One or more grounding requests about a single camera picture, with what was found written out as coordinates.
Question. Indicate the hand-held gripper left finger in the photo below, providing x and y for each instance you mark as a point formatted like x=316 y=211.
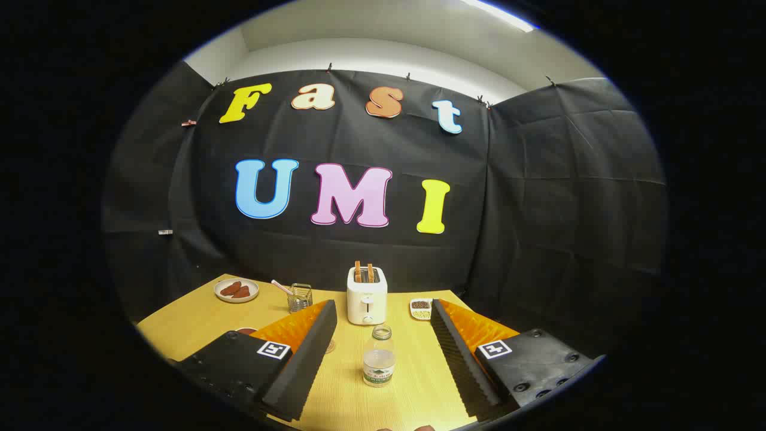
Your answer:
x=308 y=359

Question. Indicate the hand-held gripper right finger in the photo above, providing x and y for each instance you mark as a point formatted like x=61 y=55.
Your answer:
x=464 y=365

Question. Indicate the beige cup with brown inside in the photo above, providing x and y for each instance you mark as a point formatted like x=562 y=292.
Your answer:
x=246 y=330

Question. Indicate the clear plastic juice bottle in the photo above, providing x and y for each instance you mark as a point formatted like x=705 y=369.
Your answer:
x=379 y=362

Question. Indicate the wooden table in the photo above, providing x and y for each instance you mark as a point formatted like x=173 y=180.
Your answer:
x=413 y=371

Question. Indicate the white divided dish with grains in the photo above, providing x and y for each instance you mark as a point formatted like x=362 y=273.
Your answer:
x=420 y=309

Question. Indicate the white toaster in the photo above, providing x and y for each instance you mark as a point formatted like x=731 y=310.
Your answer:
x=366 y=299

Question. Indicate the small round plate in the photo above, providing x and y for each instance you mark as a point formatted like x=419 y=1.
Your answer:
x=236 y=299

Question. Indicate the brown food piece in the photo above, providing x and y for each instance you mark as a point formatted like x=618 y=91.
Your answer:
x=230 y=288
x=242 y=293

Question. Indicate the toast slice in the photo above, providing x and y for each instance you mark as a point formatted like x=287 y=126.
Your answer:
x=357 y=272
x=370 y=273

